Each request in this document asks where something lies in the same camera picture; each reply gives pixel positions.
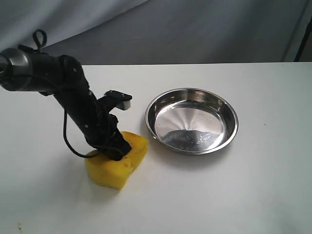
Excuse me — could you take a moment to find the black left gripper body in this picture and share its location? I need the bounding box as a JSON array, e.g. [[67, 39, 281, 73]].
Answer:
[[54, 55, 122, 149]]

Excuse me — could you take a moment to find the yellow sponge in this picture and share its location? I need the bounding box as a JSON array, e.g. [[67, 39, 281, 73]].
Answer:
[[85, 131, 149, 189]]

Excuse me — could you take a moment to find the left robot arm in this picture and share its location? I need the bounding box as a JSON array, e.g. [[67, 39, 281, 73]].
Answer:
[[0, 46, 132, 161]]

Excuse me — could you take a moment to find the round stainless steel dish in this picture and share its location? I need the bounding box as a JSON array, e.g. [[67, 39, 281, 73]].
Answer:
[[144, 88, 239, 155]]

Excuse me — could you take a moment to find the grey backdrop cloth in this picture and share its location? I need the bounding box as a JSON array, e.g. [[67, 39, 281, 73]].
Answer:
[[0, 0, 312, 65]]

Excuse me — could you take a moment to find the black backdrop stand pole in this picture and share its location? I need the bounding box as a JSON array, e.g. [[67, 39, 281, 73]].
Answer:
[[294, 19, 312, 62]]

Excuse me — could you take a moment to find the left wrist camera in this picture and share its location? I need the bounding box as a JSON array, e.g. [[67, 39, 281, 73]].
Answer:
[[97, 90, 133, 113]]

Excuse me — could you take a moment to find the black cable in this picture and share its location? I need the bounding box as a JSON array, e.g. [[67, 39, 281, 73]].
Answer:
[[0, 29, 122, 158]]

